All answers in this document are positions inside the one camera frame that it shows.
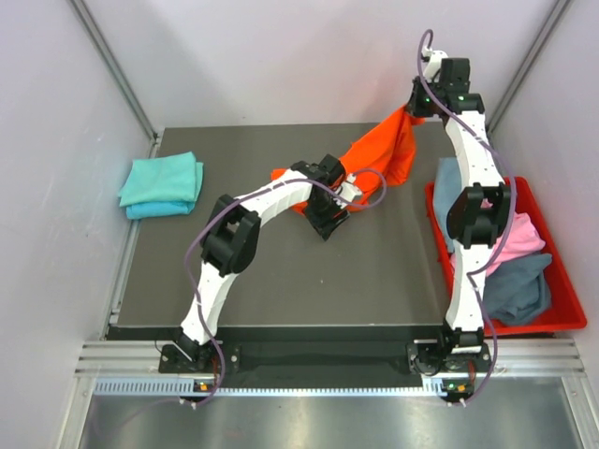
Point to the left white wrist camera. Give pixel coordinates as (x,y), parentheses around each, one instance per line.
(347,191)

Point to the orange t shirt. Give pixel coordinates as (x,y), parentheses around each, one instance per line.
(383,156)

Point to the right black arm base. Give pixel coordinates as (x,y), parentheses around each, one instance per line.
(444,360)

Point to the right corner aluminium post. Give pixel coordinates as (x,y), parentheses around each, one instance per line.
(556,13)

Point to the corner aluminium post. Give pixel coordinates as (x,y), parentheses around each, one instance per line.
(556,13)
(92,29)

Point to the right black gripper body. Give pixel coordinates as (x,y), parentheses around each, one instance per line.
(422,103)

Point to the pink t shirt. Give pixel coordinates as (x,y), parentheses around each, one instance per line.
(523,240)

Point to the aluminium frame rail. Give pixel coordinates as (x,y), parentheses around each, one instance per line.
(516,358)

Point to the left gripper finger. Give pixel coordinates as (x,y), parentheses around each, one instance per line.
(317,222)
(333,223)

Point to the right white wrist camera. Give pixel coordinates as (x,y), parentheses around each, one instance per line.
(430,63)

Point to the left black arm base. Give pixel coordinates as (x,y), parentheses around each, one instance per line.
(173,361)

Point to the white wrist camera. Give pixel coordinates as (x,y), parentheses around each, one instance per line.
(430,63)
(347,191)

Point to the left corner aluminium post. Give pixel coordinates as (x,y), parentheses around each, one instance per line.
(92,29)

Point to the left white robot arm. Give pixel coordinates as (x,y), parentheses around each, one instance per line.
(229,241)

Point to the red plastic bin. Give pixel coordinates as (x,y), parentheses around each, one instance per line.
(565,312)

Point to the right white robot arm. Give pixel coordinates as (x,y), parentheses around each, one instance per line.
(478,217)

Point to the folded teal t shirt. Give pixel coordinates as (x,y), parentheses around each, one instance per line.
(176,178)

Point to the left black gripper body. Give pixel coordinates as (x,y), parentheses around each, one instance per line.
(322,210)

